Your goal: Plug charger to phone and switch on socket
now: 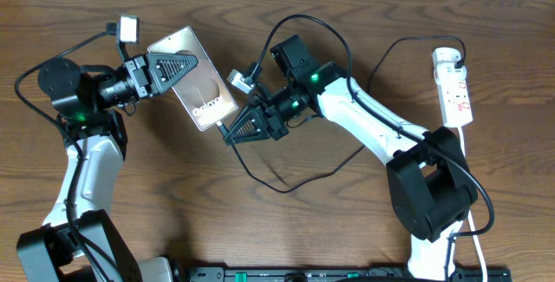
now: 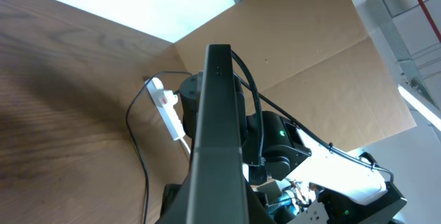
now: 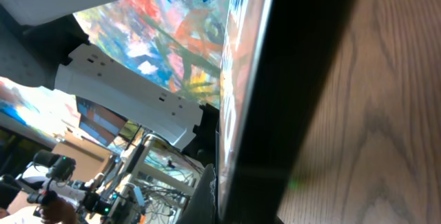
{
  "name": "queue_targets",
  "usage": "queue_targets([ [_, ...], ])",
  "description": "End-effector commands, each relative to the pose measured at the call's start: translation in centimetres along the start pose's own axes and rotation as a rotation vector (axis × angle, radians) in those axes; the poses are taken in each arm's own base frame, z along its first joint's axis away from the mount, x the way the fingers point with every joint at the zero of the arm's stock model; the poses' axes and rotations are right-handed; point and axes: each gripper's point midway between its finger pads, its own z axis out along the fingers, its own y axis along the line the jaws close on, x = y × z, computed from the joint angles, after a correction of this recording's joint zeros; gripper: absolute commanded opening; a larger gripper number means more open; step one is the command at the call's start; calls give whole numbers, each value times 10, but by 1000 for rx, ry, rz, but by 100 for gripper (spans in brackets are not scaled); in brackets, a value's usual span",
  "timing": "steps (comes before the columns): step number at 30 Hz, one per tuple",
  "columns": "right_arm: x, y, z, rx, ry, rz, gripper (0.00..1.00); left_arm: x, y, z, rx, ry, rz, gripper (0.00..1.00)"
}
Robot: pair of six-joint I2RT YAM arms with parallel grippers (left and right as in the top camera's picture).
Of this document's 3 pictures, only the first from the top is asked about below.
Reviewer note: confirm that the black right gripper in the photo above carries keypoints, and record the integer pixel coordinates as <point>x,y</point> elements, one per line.
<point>266,118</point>

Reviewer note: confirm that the white power strip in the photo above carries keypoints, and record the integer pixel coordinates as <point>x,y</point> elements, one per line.
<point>453,95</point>

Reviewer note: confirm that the white charger plug adapter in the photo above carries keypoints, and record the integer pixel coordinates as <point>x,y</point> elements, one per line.
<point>445,54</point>

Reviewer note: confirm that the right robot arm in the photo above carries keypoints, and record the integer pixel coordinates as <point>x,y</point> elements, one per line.
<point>431,189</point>

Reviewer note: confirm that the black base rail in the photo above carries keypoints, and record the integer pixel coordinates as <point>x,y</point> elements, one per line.
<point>329,274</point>

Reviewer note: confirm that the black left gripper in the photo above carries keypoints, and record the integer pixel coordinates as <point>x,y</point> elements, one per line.
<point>139,77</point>

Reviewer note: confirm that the bronze Galaxy phone box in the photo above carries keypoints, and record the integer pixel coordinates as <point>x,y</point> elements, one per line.
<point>201,91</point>

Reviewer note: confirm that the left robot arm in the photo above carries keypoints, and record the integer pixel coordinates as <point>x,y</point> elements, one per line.
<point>78,241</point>

